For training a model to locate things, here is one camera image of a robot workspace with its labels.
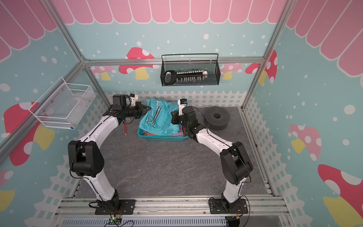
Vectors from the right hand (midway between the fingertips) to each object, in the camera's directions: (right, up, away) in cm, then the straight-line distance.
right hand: (171, 112), depth 85 cm
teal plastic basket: (-8, -17, +9) cm, 21 cm away
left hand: (-13, +2, +2) cm, 13 cm away
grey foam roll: (+32, -3, +21) cm, 39 cm away
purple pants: (+6, -13, +5) cm, 15 cm away
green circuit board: (-28, -57, -13) cm, 65 cm away
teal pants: (-9, -5, +4) cm, 11 cm away
